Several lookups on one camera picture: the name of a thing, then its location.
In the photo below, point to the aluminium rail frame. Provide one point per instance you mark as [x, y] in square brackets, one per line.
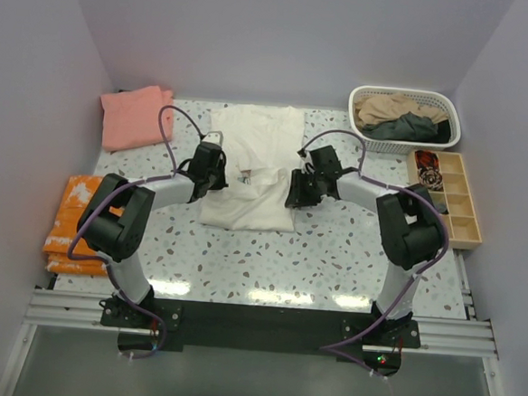
[438, 336]

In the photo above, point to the wooden compartment organizer tray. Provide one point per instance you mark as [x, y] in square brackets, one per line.
[464, 233]

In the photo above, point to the white floral print t-shirt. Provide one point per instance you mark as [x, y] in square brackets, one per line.
[260, 144]

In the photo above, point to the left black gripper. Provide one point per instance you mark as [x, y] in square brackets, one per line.
[216, 176]

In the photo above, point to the black white patterned socks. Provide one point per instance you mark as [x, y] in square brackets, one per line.
[432, 179]

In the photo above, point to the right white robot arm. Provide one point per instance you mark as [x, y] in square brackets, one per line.
[413, 235]

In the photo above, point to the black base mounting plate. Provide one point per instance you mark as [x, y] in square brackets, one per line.
[174, 324]

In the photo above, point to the beige garment in basket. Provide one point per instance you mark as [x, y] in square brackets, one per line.
[375, 109]

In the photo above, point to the dark grey socks in tray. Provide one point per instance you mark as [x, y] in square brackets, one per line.
[439, 202]

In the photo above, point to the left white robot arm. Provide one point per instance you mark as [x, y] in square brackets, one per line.
[114, 222]

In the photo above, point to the folded pink t-shirt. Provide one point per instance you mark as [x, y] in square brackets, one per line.
[130, 118]

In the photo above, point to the red black patterned socks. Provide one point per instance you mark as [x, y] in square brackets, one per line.
[426, 160]

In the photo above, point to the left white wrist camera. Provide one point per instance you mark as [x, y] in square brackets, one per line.
[214, 137]

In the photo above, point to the dark grey garment in basket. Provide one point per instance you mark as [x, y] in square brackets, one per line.
[410, 128]

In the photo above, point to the white plastic laundry basket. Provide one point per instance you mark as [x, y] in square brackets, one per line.
[425, 97]

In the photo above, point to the folded orange tie-dye t-shirt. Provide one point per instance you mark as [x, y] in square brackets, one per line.
[76, 196]

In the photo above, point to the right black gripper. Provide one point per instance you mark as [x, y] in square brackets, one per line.
[302, 188]

